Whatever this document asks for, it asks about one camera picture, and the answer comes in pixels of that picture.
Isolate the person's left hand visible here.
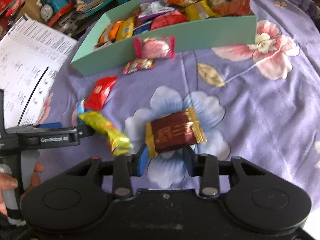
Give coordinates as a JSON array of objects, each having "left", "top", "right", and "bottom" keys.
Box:
[{"left": 0, "top": 162, "right": 45, "bottom": 215}]

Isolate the yellow green snack packet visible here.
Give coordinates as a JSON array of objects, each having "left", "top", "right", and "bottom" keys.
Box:
[{"left": 77, "top": 110, "right": 133, "bottom": 156}]

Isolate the small colourful snack packet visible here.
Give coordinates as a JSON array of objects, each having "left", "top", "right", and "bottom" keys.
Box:
[{"left": 122, "top": 58, "right": 155, "bottom": 75}]

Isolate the white printed instruction sheet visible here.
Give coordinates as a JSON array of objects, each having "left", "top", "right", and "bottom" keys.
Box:
[{"left": 0, "top": 15, "right": 78, "bottom": 128}]

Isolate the red snack packet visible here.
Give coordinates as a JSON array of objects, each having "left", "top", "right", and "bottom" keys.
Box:
[{"left": 84, "top": 76, "right": 118, "bottom": 111}]

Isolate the pink wrapped candy packet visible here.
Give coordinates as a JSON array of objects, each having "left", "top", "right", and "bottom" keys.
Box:
[{"left": 134, "top": 36, "right": 176, "bottom": 59}]

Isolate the mint green cardboard box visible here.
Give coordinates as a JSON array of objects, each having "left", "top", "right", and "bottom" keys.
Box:
[{"left": 70, "top": 0, "right": 258, "bottom": 77}]

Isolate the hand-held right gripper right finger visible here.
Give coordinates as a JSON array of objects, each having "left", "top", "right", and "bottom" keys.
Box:
[{"left": 182, "top": 147, "right": 272, "bottom": 198}]

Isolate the purple floral bedsheet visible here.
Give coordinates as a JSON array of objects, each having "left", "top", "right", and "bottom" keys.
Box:
[{"left": 41, "top": 0, "right": 320, "bottom": 230}]

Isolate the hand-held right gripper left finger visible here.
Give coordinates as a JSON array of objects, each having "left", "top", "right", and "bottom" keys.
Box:
[{"left": 60, "top": 145, "right": 150, "bottom": 198}]

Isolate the brown cardboard box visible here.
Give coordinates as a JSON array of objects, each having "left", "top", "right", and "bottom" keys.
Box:
[{"left": 10, "top": 0, "right": 50, "bottom": 27}]

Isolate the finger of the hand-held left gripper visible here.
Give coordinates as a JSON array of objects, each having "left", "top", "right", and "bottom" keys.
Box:
[
  {"left": 19, "top": 122, "right": 63, "bottom": 130},
  {"left": 5, "top": 125, "right": 95, "bottom": 138}
]

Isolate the pile of snack packets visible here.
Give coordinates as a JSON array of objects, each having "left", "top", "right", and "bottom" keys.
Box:
[{"left": 95, "top": 0, "right": 255, "bottom": 50}]

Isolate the blue toy train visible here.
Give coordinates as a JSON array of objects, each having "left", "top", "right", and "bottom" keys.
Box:
[{"left": 40, "top": 0, "right": 75, "bottom": 23}]

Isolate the maroon and gold snack packet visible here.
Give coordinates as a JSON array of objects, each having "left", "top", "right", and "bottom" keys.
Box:
[{"left": 145, "top": 107, "right": 207, "bottom": 159}]

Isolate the black cable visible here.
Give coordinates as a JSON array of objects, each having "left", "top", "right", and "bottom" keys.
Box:
[{"left": 19, "top": 66, "right": 50, "bottom": 127}]

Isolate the teal toy track set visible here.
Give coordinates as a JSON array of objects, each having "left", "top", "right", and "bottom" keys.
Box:
[{"left": 77, "top": 0, "right": 140, "bottom": 18}]

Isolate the small blue snack packet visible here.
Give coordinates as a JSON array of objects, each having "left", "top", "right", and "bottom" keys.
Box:
[{"left": 76, "top": 98, "right": 87, "bottom": 114}]

